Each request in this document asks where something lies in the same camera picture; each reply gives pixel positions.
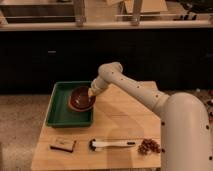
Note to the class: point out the wooden folding table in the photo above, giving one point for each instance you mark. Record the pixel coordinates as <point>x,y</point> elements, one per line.
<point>116,116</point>

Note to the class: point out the white handled brush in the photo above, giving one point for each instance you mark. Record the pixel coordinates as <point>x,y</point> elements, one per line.
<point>98,145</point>

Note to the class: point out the dark brown bowl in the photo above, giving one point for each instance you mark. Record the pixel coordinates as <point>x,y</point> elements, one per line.
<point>81,94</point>

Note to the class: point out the brown pine cone cluster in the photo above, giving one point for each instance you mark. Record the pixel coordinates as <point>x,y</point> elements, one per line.
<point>147,146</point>

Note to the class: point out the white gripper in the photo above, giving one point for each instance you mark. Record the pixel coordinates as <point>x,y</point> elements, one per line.
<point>93,90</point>

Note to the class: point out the long wooden counter shelf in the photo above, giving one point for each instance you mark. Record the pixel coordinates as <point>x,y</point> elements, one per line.
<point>33,15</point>

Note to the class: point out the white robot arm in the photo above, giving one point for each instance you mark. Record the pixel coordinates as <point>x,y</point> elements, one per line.
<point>185,128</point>

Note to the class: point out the orange-brown bowl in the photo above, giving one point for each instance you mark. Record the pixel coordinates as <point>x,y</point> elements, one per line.
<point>77,106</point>

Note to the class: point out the green plastic tray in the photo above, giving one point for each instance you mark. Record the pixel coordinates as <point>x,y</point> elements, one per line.
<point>59,115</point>

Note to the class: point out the small brown wooden block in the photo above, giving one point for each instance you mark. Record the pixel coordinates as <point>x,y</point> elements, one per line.
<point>63,145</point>

